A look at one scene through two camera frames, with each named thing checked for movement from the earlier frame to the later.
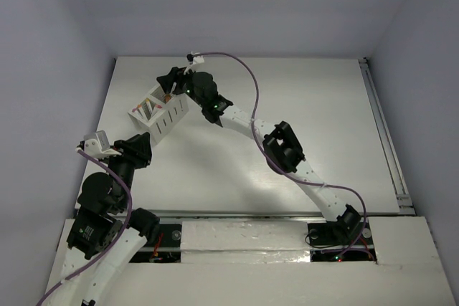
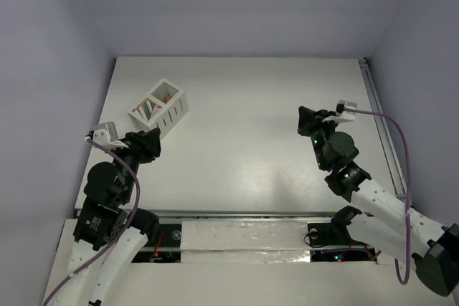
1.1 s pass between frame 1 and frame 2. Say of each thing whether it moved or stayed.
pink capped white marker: stayed
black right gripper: moved
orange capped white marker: stayed
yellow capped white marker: stayed
